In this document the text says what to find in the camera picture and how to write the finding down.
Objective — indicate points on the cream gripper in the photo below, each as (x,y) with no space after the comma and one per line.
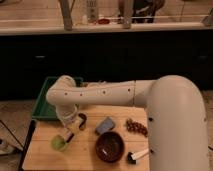
(74,126)

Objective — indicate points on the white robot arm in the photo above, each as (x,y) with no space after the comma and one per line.
(177,126)

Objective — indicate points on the small metal cup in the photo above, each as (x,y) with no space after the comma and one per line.
(82,125)

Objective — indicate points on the green plastic cup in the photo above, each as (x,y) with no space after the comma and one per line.
(58,143)

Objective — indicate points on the wooden table board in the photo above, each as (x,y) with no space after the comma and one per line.
(80,153)

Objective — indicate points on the green plastic tray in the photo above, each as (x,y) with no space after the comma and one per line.
(43,110)

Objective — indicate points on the blue grey sponge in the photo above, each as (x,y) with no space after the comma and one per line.
(106,125)

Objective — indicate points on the black left table edge bar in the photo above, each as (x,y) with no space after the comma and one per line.
(30,132)

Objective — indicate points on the dark red bowl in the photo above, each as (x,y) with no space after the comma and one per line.
(110,147)

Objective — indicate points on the clear plastic container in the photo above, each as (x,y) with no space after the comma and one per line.
(91,84)

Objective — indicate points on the white black brush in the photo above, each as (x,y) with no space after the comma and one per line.
(133,157)

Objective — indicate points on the red small object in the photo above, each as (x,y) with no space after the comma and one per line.
(103,21)

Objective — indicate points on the white bottle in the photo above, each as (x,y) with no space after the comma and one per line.
(92,10)

